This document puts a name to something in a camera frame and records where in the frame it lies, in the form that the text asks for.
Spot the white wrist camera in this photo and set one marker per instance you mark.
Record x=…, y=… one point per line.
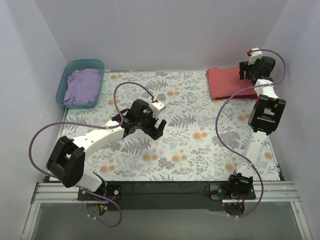
x=156, y=108
x=254, y=54

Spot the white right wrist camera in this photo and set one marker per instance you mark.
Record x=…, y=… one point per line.
x=254, y=54

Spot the folded red t shirt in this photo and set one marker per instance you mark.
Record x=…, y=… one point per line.
x=247, y=96

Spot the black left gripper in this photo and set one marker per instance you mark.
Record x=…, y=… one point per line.
x=151, y=124

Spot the lilac t shirt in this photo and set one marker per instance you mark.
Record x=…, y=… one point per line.
x=82, y=87

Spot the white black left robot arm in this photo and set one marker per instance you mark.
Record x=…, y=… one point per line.
x=67, y=160

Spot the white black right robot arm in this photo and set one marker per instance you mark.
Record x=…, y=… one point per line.
x=263, y=120

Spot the salmon pink t shirt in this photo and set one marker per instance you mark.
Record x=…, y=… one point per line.
x=224, y=82

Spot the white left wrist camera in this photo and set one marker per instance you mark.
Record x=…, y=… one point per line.
x=156, y=108

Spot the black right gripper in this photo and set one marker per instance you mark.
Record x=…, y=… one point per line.
x=245, y=70

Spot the teal plastic basket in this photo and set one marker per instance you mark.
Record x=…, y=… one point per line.
x=79, y=65

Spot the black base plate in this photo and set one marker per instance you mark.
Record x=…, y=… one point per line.
x=168, y=195

